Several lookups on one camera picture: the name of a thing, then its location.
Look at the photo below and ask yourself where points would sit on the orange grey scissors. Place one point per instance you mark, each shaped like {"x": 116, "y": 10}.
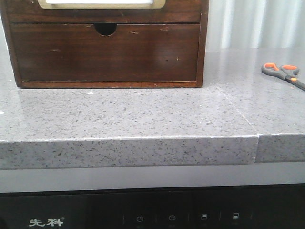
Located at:
{"x": 287, "y": 73}

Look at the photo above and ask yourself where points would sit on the black appliance control panel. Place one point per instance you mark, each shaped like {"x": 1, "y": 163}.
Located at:
{"x": 230, "y": 207}

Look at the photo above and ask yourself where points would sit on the wooden drawer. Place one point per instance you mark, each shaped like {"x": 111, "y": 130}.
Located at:
{"x": 134, "y": 52}
{"x": 29, "y": 11}

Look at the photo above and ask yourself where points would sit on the dark wooden drawer cabinet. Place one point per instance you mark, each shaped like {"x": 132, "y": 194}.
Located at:
{"x": 107, "y": 29}

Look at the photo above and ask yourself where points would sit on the white corrugated backsplash panel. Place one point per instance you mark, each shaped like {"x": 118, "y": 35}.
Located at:
{"x": 242, "y": 24}

